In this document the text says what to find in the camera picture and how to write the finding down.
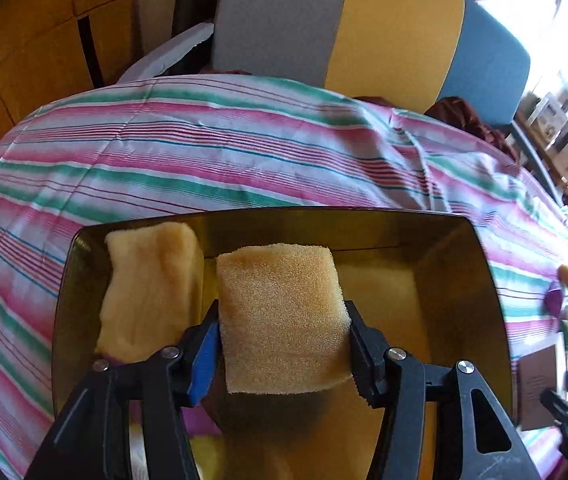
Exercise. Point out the grey yellow blue chair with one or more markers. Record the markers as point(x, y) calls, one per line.
point(388, 35)

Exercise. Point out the maroon cloth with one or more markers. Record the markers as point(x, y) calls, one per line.
point(463, 120)

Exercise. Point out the wooden wardrobe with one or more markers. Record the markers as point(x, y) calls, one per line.
point(24, 60)

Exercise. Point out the white foam piece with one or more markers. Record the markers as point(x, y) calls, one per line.
point(174, 50)

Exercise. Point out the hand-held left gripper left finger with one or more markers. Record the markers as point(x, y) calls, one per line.
point(203, 360)

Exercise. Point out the white carton on desk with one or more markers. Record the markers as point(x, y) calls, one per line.
point(546, 115)

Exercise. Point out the striped pink green tablecloth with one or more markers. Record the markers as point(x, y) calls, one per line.
point(214, 160)

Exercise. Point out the gold metal tin box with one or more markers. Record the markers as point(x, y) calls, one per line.
point(413, 310)

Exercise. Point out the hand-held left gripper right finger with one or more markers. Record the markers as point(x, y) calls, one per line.
point(363, 360)

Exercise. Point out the purple snack packet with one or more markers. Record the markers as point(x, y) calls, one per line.
point(555, 302)

